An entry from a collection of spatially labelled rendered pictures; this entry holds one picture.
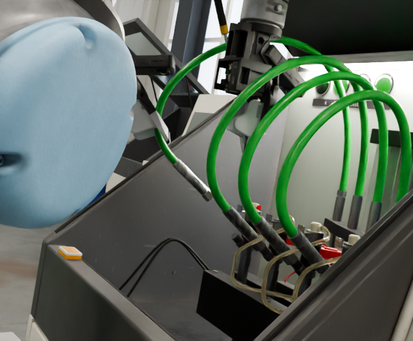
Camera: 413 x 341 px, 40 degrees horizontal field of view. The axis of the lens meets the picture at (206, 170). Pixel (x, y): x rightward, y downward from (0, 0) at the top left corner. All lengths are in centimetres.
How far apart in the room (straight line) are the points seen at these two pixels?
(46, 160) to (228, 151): 105
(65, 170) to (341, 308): 43
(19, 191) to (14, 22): 8
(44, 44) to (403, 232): 53
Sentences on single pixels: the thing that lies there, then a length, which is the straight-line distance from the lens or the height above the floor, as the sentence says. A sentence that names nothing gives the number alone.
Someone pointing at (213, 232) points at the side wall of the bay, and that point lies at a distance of 133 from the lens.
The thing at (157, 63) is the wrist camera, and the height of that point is 133.
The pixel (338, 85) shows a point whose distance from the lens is 111.
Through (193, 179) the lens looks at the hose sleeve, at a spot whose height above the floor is 113.
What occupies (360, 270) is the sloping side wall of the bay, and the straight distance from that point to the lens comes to 68.
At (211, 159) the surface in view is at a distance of 83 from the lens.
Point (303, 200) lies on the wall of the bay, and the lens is 132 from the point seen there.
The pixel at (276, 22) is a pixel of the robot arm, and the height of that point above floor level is 142.
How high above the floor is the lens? 121
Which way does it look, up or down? 3 degrees down
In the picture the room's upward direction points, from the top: 10 degrees clockwise
